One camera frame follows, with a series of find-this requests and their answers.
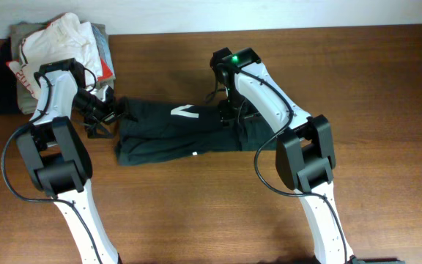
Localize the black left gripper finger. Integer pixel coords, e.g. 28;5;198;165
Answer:
82;122;114;139
117;98;138;122

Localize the dark green t-shirt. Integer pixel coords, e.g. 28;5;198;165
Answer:
115;98;274;166

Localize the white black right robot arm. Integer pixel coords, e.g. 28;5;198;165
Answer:
210;48;354;263

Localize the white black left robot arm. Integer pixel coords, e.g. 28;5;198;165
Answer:
12;58;135;264

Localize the blue denim folded garment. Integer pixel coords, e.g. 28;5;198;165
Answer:
92;23;115;80

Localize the olive grey folded garment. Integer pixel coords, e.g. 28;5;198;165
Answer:
10;23;116;114

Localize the black folded garment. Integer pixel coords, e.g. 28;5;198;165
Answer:
0;38;21;115

